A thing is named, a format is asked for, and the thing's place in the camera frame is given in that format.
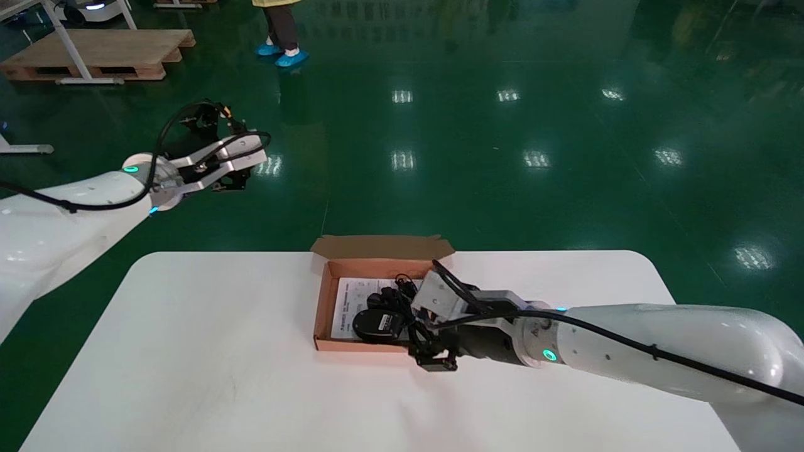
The person wearing blue shoe covers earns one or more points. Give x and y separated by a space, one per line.
282 25

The small wooden pallet edge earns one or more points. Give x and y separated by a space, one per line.
185 2

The white metal table frame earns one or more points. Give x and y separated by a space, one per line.
69 50

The white metal floor leg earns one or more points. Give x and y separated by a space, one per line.
25 149

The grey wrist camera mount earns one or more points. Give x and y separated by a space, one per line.
232 157
440 298

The right gripper black cloth-covered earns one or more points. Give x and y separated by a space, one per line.
483 344

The left gripper black cloth-covered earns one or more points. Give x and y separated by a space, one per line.
198 135

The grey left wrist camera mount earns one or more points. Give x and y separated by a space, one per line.
232 157

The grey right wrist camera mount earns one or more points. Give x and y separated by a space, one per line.
440 298

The open brown cardboard storage box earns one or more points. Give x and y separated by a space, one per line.
377 248

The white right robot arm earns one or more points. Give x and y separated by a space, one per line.
691 342

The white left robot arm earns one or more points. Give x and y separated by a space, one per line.
63 238

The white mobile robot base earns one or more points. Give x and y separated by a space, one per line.
94 11

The white printed instruction sheet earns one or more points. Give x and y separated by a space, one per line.
344 307

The large wooden pallet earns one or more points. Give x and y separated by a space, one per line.
107 53

